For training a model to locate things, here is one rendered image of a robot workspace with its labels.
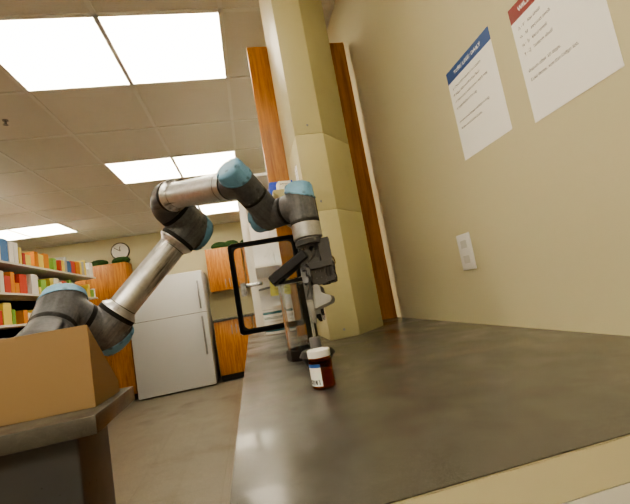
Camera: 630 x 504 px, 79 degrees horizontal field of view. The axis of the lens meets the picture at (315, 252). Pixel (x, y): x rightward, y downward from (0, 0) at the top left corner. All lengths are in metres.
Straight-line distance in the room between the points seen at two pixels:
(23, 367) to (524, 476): 1.03
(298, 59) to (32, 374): 1.33
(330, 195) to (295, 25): 0.70
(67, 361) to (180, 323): 5.26
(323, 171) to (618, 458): 1.22
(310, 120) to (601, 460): 1.34
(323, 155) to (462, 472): 1.25
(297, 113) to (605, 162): 1.02
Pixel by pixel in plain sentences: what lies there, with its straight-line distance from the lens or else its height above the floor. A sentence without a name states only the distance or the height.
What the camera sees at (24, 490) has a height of 0.81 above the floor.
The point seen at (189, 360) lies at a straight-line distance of 6.36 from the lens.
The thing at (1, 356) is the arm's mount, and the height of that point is 1.10.
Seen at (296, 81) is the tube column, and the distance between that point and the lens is 1.60.
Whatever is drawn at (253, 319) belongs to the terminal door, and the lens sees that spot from 1.68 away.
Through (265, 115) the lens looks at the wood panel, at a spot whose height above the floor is 1.99.
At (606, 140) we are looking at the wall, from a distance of 0.91.
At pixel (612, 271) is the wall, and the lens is 0.93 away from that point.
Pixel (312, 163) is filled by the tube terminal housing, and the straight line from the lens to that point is 1.47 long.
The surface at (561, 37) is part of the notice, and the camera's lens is 1.00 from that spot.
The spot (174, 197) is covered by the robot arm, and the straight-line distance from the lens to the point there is 1.17.
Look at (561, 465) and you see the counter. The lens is 0.43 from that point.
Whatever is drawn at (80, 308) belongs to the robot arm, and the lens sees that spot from 1.26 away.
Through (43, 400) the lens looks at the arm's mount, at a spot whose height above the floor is 0.98.
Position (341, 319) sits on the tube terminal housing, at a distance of 1.39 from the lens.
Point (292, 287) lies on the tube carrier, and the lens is 1.06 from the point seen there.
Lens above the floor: 1.11
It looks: 6 degrees up
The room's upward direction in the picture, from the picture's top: 10 degrees counter-clockwise
